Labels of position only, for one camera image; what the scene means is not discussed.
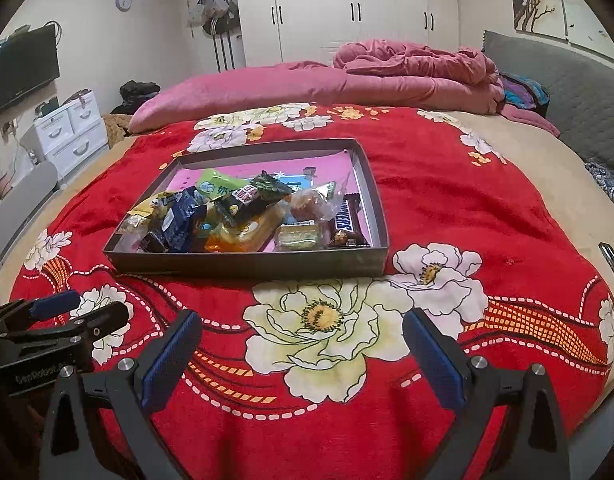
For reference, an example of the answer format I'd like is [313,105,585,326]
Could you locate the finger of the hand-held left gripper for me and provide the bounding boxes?
[0,290,82,333]
[0,301,131,356]

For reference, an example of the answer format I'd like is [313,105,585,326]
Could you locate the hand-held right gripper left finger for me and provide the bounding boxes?
[39,310,204,480]

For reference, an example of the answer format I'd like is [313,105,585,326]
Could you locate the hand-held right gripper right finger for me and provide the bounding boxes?
[402,310,570,480]

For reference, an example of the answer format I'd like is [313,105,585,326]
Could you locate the grey shallow cardboard box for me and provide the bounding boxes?
[103,138,390,279]

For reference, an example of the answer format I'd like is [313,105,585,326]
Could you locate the pale yellow snack packet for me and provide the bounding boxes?
[118,195,160,236]

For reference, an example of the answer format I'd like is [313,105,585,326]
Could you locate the blue cookie packet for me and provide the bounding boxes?
[142,186,208,254]

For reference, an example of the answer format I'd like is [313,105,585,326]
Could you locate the orange rice cracker packet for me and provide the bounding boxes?
[204,210,282,254]

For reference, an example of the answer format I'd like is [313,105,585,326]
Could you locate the dark green pea snack packet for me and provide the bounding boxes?
[214,170,294,228]

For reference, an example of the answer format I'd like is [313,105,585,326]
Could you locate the brown chocolate bar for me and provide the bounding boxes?
[328,192,372,249]

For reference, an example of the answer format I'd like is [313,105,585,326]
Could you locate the light green snack packet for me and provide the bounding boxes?
[196,169,252,201]

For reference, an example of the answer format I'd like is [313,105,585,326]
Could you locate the green pastry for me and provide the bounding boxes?
[274,221,324,252]

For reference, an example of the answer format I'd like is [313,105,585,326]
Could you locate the brown pastry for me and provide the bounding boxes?
[287,182,338,224]

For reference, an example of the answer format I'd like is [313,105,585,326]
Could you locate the light grey chair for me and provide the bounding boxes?
[0,160,58,267]

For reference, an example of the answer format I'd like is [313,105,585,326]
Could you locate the red floral blanket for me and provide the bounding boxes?
[9,102,614,480]

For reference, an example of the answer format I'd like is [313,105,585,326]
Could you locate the white drawer cabinet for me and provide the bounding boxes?
[24,92,110,184]

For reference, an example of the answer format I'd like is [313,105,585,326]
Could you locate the brown fuzzy cloth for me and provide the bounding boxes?
[103,114,138,149]

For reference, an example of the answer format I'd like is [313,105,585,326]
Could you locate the silver metal object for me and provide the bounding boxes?
[598,242,614,282]

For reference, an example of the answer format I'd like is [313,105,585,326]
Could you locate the pink book with blue panel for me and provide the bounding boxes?
[157,152,360,251]

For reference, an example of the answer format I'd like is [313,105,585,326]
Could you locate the dark bag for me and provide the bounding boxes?
[111,80,162,115]

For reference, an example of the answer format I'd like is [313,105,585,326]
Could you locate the black television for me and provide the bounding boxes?
[0,25,60,122]

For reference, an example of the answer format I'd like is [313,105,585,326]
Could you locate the dark patterned cloth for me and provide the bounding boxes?
[584,157,614,207]

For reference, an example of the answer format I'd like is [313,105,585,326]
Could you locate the blue purple cloth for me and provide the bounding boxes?
[502,74,550,112]

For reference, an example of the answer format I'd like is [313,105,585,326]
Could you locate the crumpled pink quilt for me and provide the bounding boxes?
[333,39,560,139]

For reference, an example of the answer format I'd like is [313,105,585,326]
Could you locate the grey quilted headboard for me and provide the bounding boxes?
[482,30,614,181]

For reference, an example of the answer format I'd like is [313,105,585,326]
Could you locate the hanging bags on rack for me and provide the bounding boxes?
[187,0,240,74]

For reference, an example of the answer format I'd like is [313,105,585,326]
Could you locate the white wardrobe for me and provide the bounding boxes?
[234,0,460,68]

